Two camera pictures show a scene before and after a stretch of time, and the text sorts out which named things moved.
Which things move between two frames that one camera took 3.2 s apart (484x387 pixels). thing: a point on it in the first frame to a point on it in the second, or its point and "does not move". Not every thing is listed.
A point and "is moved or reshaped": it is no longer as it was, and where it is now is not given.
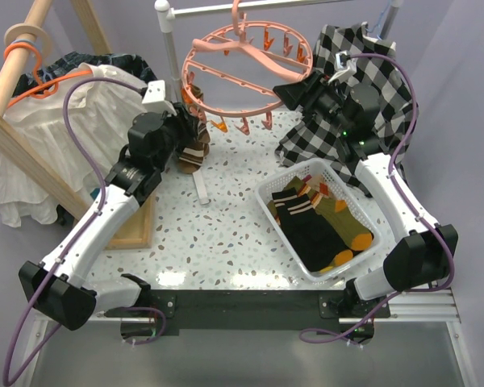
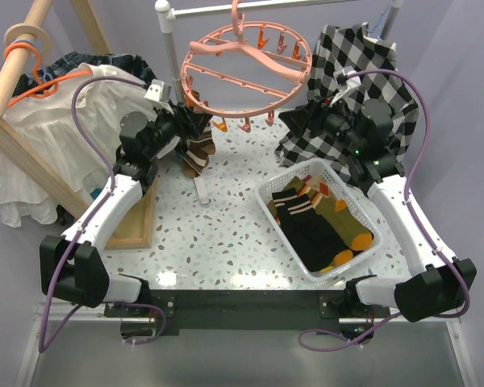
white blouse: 81,129 does not move
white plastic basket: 316,167 does not move
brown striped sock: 194,155 is moved or reshaped
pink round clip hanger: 231,70 does not move
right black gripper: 305,93 to 315,112
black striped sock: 313,241 does not move
